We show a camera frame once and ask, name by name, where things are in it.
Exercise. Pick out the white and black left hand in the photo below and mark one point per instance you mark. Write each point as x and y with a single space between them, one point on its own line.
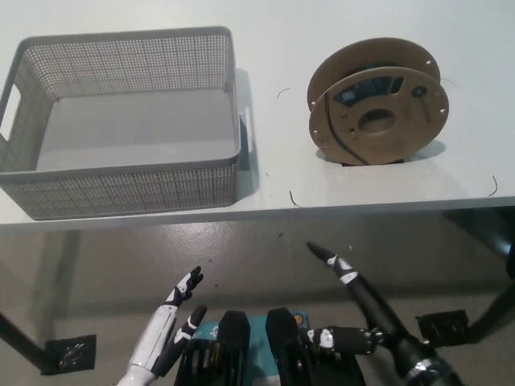
155 337

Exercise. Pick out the black and white right hand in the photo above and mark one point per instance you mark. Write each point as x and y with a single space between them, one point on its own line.
374 313

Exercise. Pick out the cardboard filament spool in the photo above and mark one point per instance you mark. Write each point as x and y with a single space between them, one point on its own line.
402 140

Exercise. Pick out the black floor tape patch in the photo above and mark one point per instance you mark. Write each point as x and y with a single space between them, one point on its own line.
442 327
72 354

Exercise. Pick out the black robot body with teal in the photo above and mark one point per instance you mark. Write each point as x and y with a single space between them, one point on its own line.
233 333

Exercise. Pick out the grey table leg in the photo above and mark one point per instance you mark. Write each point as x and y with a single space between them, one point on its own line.
64 273

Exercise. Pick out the black slanted stand leg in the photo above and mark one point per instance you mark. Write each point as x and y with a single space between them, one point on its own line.
20 342
495 309

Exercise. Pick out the thin black curved strand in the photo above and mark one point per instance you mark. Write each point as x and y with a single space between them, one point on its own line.
292 201
283 90
447 80
495 187

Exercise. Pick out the grey perforated plastic basket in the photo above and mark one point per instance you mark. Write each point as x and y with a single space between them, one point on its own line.
120 193

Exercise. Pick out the black tape patch on table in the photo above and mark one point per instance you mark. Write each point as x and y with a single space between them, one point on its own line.
350 163

